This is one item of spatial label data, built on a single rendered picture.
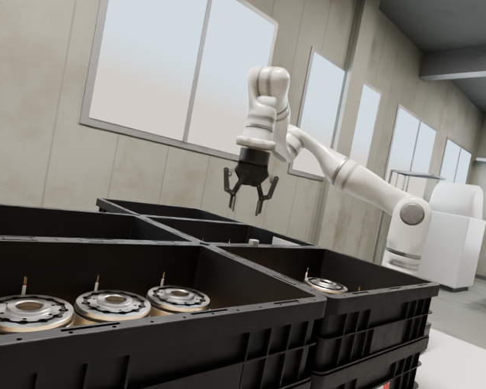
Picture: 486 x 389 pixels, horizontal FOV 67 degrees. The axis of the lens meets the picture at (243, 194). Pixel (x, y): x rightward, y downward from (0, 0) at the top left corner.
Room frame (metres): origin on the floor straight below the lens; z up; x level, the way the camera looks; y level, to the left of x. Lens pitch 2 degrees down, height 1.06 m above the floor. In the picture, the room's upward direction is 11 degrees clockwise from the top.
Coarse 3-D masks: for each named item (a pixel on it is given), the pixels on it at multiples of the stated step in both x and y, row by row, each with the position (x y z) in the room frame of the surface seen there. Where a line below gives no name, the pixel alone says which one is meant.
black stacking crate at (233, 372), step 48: (0, 288) 0.47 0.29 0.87; (48, 288) 0.51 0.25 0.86; (144, 288) 0.61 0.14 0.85; (192, 288) 0.68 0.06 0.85; (240, 288) 0.59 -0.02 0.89; (288, 288) 0.52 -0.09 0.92; (240, 336) 0.39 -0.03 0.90; (288, 336) 0.44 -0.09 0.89; (0, 384) 0.24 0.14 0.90; (48, 384) 0.26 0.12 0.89; (96, 384) 0.29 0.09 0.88; (144, 384) 0.31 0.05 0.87; (192, 384) 0.35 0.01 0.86; (240, 384) 0.39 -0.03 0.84; (288, 384) 0.44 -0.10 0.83
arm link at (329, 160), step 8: (288, 128) 1.15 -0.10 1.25; (296, 128) 1.14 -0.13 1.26; (288, 136) 1.13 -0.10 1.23; (296, 136) 1.13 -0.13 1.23; (304, 136) 1.13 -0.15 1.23; (296, 144) 1.13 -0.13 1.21; (304, 144) 1.16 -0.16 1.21; (312, 144) 1.12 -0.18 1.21; (320, 144) 1.11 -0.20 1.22; (312, 152) 1.14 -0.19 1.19; (320, 152) 1.10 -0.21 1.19; (328, 152) 1.09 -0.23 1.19; (336, 152) 1.10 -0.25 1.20; (320, 160) 1.10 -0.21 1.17; (328, 160) 1.08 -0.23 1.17; (336, 160) 1.07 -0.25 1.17; (344, 160) 1.07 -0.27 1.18; (328, 168) 1.08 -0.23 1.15; (336, 168) 1.06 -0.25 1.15; (328, 176) 1.08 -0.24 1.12
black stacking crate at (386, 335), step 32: (256, 256) 0.78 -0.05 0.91; (288, 256) 0.85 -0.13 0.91; (320, 256) 0.94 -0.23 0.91; (352, 288) 0.88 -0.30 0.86; (384, 288) 0.82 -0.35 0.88; (320, 320) 0.51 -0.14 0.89; (352, 320) 0.55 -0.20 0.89; (384, 320) 0.62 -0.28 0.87; (416, 320) 0.71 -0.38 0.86; (320, 352) 0.50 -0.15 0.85; (352, 352) 0.54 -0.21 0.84
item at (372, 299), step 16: (352, 256) 0.90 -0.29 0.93; (272, 272) 0.57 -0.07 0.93; (400, 272) 0.80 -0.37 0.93; (400, 288) 0.63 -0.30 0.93; (416, 288) 0.66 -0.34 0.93; (432, 288) 0.71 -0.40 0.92; (336, 304) 0.49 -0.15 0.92; (352, 304) 0.52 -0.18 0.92; (368, 304) 0.55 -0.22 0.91; (384, 304) 0.58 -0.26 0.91
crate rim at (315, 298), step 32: (224, 256) 0.63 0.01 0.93; (128, 320) 0.30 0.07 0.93; (160, 320) 0.31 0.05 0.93; (192, 320) 0.33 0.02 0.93; (224, 320) 0.36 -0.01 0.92; (256, 320) 0.39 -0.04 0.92; (288, 320) 0.42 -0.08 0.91; (0, 352) 0.23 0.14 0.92; (32, 352) 0.24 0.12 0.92; (64, 352) 0.26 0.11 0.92; (96, 352) 0.27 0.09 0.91; (128, 352) 0.29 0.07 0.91
